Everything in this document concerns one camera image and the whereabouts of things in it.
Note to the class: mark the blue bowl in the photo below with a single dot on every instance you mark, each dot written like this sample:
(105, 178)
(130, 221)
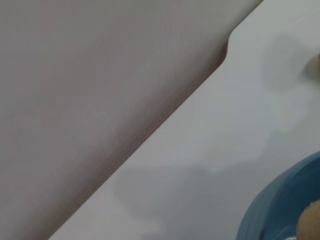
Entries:
(285, 200)

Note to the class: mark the beige egg yolk pastry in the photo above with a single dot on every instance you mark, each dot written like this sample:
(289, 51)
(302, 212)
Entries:
(310, 221)

